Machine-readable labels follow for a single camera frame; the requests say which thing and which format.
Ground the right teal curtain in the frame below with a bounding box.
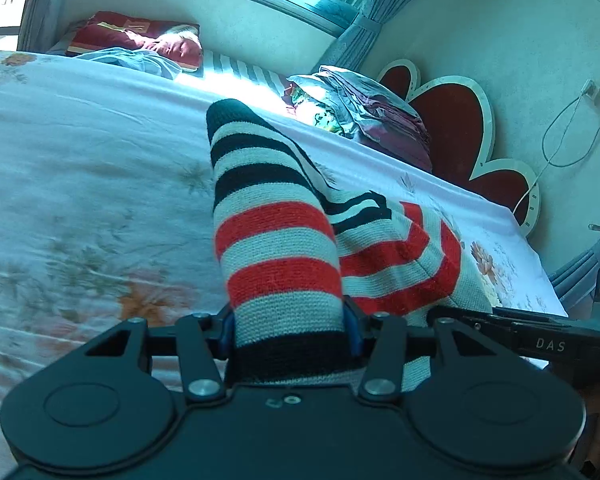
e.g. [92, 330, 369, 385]
[312, 0, 412, 72]

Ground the wall power socket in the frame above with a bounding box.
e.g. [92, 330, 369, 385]
[580, 78, 600, 106]

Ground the red pillow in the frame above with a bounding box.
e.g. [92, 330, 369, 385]
[66, 11, 204, 72]

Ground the stack of folded quilts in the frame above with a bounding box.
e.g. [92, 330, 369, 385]
[283, 65, 432, 172]

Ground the red white flower headboard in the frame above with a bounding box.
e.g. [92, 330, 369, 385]
[377, 58, 541, 236]

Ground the light blue cloth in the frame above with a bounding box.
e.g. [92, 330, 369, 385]
[76, 47, 182, 80]

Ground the striped knit children's sweater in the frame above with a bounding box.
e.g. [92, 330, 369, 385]
[206, 100, 492, 384]

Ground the striped mattress pad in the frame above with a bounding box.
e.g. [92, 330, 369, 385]
[196, 50, 289, 96]

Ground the white charging cable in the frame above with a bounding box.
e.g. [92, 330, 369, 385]
[511, 86, 600, 217]

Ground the teal curtain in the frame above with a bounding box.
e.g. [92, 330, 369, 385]
[17, 0, 65, 53]
[312, 0, 412, 72]

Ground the left teal curtain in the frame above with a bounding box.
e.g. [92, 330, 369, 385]
[17, 0, 65, 53]

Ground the floral pink bed sheet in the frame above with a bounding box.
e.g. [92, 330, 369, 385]
[0, 49, 569, 480]

